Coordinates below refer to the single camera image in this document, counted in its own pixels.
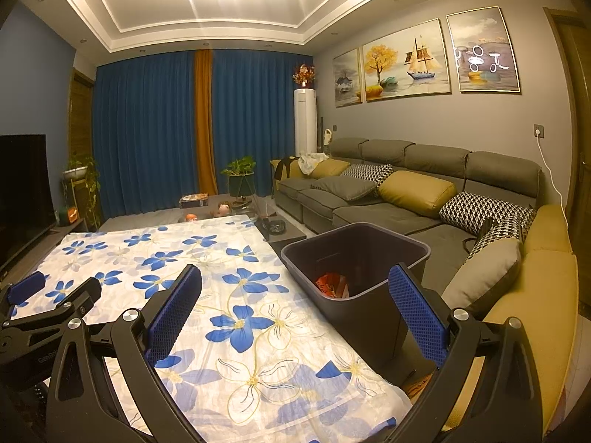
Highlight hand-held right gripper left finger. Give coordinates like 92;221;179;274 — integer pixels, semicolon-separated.
46;264;203;443

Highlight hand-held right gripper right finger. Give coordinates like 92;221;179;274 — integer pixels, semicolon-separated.
389;263;543;443

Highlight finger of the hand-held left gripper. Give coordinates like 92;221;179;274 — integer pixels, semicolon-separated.
0;272;48;319
58;278;101;319

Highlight grey plastic bin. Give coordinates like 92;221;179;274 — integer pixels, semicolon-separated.
281;222;431;374

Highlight grey cushion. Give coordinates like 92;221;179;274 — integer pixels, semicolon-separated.
442;237;523;313
311;176;378;203

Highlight blue flower printed blanket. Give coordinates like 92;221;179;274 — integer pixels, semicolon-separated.
7;218;414;443

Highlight black television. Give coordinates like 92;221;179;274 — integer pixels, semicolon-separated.
0;135;58;271

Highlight black white patterned cushion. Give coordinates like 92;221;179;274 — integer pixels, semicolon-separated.
438;192;537;236
465;216;526;261
341;164;399;188

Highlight trailing potted plant on stand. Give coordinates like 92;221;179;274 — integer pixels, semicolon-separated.
61;154;101;230

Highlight yellow cushion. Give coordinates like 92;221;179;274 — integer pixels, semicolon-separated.
378;171;458;219
308;159;352;180

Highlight yellow sofa cover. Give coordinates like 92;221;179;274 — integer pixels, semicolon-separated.
445;204;580;437

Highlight dark coffee table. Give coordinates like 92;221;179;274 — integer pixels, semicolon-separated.
255;214;308;246

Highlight grey sofa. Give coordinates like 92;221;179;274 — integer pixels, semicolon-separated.
270;137;543;264

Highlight blue curtain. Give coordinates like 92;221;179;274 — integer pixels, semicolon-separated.
211;51;319;197
93;50;201;217

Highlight white cloth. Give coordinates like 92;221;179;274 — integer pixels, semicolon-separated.
298;151;331;172

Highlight orange curtain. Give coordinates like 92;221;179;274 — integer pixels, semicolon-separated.
194;50;219;197

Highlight white standing air conditioner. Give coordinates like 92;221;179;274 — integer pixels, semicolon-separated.
294;87;319;155

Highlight small landscape painting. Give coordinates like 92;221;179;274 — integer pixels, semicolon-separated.
332;47;361;108

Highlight sailboat and tree painting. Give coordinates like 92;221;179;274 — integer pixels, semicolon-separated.
361;20;452;102

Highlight orange artificial flower decoration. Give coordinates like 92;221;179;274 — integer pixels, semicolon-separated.
291;62;318;89

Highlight brown wooden door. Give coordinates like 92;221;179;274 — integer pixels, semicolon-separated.
544;7;591;204

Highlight grey sky framed painting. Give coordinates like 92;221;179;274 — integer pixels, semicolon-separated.
445;7;522;94

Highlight white cable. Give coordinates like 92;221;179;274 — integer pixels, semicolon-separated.
538;136;568;229

